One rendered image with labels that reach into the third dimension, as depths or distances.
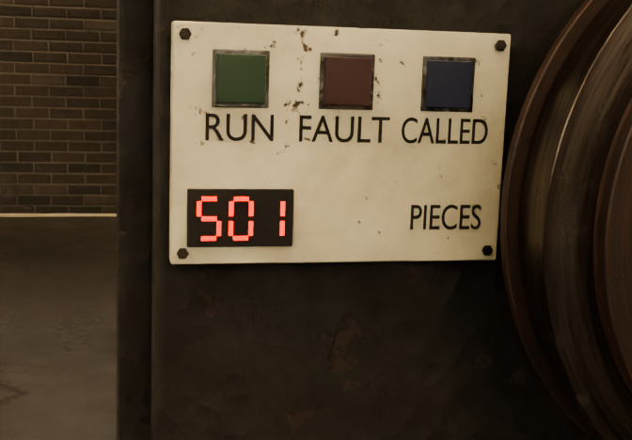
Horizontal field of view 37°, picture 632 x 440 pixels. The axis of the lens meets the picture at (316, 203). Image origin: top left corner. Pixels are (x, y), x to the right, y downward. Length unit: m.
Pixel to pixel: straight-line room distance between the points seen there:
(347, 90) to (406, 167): 0.08
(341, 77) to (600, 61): 0.19
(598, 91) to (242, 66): 0.25
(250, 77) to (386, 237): 0.16
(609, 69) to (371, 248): 0.23
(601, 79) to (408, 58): 0.16
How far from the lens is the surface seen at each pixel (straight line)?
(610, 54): 0.64
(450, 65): 0.73
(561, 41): 0.70
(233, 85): 0.70
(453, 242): 0.76
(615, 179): 0.63
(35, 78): 6.69
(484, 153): 0.76
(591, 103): 0.64
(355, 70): 0.71
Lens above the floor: 1.23
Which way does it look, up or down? 9 degrees down
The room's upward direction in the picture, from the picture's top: 2 degrees clockwise
